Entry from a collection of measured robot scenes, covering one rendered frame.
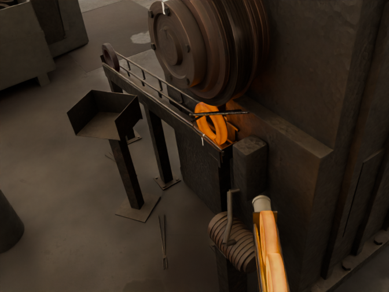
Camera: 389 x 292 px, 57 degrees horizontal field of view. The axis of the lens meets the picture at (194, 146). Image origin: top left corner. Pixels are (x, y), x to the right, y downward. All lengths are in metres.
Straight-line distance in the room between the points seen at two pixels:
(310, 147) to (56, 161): 1.96
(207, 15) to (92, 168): 1.68
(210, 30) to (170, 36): 0.14
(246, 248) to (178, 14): 0.78
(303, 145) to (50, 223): 1.61
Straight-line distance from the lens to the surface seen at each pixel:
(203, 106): 1.36
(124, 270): 1.93
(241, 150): 1.20
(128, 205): 2.17
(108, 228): 2.11
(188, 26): 1.05
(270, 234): 1.01
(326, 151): 1.11
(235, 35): 1.00
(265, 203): 1.18
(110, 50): 2.25
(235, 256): 1.28
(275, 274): 0.92
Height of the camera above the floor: 1.59
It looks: 40 degrees down
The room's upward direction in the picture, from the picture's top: 8 degrees counter-clockwise
